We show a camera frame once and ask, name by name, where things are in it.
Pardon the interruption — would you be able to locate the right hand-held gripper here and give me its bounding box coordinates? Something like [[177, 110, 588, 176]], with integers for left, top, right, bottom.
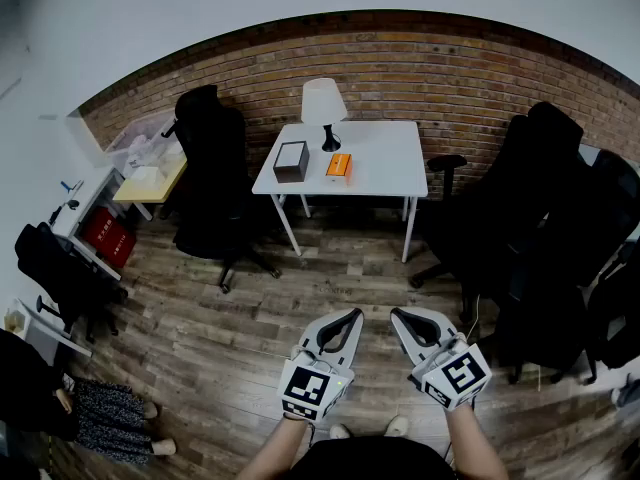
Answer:
[[390, 306, 494, 413]]

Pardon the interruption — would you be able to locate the person's right forearm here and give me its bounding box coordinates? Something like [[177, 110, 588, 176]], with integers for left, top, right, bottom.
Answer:
[[444, 401, 509, 480]]

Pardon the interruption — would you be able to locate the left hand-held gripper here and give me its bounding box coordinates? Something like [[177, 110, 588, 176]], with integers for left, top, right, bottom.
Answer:
[[277, 307, 365, 422]]

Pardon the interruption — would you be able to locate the person's black shirt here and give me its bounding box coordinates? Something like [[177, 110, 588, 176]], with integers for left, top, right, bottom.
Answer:
[[289, 435, 456, 480]]

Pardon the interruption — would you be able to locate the person's right shoe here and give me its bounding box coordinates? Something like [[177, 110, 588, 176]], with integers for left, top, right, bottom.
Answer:
[[383, 415, 411, 438]]

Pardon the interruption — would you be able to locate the orange box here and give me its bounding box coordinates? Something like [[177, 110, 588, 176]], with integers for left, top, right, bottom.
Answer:
[[325, 152, 354, 187]]

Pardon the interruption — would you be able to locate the white shelf unit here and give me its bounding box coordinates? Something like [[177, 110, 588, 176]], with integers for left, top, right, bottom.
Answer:
[[4, 297, 94, 359]]

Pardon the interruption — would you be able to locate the person's left forearm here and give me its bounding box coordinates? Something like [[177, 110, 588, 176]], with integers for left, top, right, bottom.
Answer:
[[234, 415, 309, 480]]

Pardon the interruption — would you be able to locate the yellow table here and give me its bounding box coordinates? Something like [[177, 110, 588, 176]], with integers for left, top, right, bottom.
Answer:
[[112, 157, 189, 222]]

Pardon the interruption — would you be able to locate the red box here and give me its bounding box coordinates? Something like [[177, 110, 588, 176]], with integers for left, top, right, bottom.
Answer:
[[81, 206, 137, 269]]

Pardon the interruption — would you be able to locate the white table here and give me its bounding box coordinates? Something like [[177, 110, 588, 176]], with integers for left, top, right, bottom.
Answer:
[[251, 120, 430, 264]]

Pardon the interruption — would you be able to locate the dark grey box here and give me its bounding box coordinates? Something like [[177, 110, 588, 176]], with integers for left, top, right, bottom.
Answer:
[[272, 140, 311, 184]]

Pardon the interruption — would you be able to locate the white shade table lamp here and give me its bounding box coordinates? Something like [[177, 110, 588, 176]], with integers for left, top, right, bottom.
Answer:
[[300, 77, 349, 153]]

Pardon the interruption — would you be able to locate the white desk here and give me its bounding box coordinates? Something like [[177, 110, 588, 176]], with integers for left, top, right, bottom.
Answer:
[[49, 167, 126, 282]]

